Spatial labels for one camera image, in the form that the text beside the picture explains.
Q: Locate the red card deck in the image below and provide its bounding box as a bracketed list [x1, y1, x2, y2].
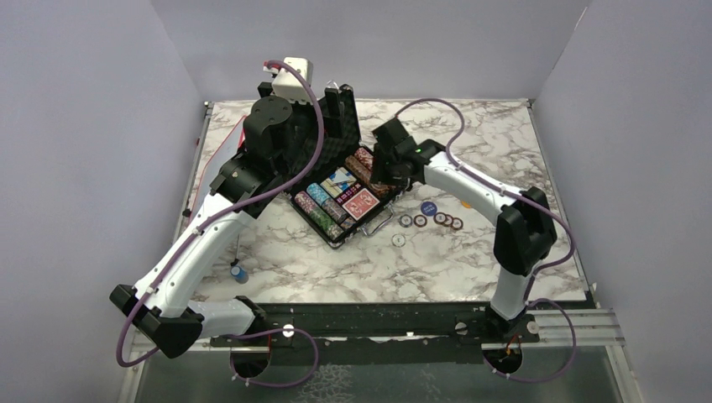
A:
[342, 189, 380, 221]

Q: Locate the blue dealer button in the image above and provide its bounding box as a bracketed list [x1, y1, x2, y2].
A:
[420, 201, 438, 217]

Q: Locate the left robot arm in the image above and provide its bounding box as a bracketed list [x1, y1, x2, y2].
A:
[109, 88, 343, 367]

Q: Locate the purple cable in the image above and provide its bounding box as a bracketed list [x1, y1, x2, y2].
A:
[395, 98, 579, 385]
[115, 60, 326, 389]

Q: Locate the brown 100 chip upper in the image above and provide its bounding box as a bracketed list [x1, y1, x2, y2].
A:
[413, 214, 428, 228]

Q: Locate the red framed whiteboard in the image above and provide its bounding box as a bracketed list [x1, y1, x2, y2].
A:
[187, 115, 246, 220]

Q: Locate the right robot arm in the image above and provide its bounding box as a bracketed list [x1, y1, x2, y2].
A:
[371, 118, 558, 342]

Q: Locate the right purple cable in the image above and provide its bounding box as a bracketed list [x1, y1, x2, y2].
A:
[395, 98, 579, 385]

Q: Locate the blue 10 chip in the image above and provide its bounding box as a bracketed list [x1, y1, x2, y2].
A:
[398, 214, 413, 228]

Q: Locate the black poker case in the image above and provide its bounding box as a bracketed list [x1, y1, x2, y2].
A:
[287, 84, 406, 249]

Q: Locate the blue card deck in case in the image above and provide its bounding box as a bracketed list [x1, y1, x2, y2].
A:
[320, 167, 359, 201]

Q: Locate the white grey chip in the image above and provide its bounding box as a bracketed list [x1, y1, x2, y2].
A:
[391, 233, 406, 248]

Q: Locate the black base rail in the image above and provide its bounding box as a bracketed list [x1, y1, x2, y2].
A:
[204, 302, 571, 369]

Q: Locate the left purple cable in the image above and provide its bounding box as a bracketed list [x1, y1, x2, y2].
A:
[115, 60, 326, 389]

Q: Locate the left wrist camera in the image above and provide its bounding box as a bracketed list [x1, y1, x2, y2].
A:
[263, 57, 313, 105]

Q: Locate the brown 100 chip left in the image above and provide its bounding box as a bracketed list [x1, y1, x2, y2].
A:
[433, 212, 448, 225]

